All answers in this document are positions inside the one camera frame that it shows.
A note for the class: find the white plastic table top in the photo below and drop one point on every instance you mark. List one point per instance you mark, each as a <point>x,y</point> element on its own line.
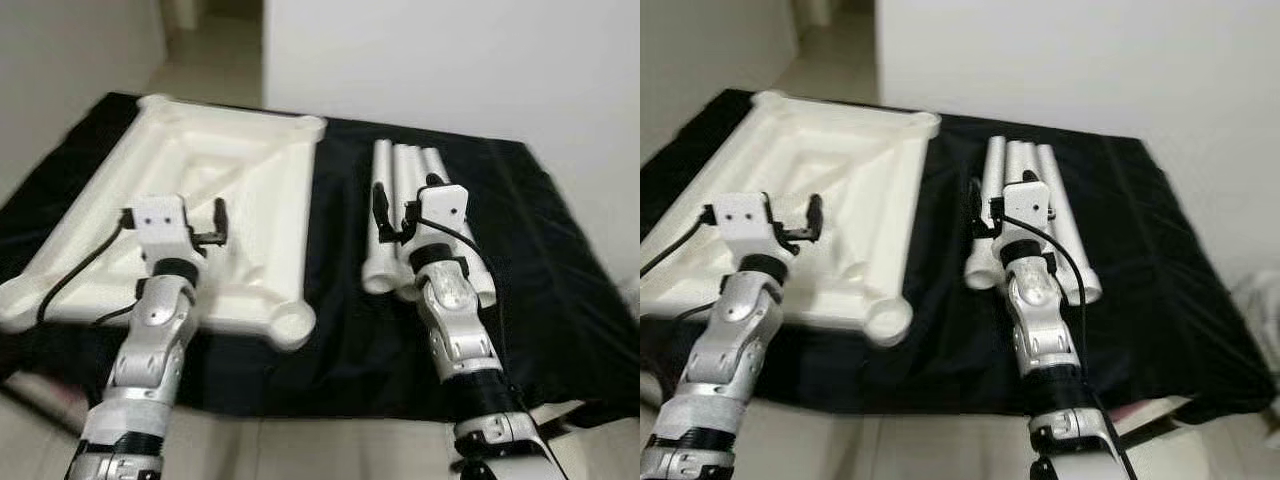
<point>250,190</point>
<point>860,180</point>

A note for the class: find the black tablecloth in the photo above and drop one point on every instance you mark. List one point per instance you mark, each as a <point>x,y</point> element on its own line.
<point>340,370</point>
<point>960,370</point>

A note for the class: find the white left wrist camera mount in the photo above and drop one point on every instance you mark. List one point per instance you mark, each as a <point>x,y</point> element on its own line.
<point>745,215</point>
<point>165,225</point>

